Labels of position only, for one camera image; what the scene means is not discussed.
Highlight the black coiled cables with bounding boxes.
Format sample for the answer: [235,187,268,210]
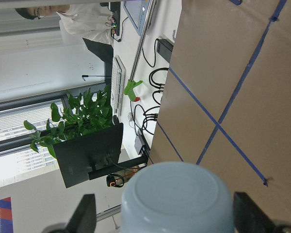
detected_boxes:
[129,43,170,136]

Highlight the person in white shirt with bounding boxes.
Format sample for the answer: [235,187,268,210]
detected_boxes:
[14,2,115,98]

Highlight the black power adapter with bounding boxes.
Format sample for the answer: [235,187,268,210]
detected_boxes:
[156,39,173,63]

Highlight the white keyboard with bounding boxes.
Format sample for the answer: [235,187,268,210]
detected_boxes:
[111,55,126,116]

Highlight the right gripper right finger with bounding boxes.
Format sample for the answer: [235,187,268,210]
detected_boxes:
[233,192,275,233]

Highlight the black monitor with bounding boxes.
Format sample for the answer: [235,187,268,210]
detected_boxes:
[53,123,124,188]

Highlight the green handled grabber tool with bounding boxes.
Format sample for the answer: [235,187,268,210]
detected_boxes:
[123,0,157,102]

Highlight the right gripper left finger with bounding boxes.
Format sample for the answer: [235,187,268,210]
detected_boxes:
[64,194,97,233]

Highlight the light blue cup front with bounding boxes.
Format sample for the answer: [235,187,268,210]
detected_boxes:
[120,162,235,233]

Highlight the green potted plant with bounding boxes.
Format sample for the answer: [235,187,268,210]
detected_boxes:
[23,85,113,158]

